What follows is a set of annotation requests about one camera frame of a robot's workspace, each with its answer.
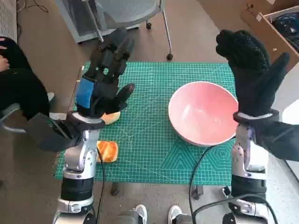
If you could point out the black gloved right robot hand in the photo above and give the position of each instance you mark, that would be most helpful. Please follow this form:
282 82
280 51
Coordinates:
252 81

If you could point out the black left robot hand blue tape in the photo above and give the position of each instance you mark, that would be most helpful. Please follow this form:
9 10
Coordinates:
102 102

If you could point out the orange glazed bread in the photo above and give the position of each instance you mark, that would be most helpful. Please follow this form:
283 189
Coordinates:
108 151

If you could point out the pink bowl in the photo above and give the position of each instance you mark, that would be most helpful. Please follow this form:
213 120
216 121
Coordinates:
201 112

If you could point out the round pale bread bun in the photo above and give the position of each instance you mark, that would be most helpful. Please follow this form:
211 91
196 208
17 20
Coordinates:
112 117

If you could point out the green cutting mat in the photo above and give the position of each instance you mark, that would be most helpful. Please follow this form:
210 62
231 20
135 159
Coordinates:
144 116

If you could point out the wooden crate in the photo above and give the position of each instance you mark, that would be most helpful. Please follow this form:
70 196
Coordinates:
278 39

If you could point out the white desk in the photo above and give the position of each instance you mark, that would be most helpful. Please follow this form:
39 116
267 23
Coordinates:
293 109

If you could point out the brown cardboard box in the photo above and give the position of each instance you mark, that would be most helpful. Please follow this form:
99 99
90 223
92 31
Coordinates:
251 17

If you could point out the person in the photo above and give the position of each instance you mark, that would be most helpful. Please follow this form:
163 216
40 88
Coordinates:
141 213
21 81

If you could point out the black table caster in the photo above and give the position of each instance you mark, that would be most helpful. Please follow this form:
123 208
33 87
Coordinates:
197 192
115 189

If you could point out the grey office chair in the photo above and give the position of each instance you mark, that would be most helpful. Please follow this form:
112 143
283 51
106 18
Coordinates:
9 109

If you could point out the grey mesh chair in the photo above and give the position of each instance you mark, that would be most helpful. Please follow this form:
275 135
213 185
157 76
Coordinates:
130 11

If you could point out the white perforated panel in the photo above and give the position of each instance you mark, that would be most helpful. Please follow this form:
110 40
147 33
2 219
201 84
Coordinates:
8 16

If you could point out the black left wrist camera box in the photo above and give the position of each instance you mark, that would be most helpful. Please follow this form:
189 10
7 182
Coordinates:
46 133

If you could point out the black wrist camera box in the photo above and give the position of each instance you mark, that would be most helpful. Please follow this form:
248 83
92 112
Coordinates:
278 140
46 133

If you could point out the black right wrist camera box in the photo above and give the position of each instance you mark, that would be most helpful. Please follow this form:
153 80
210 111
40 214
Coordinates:
278 140

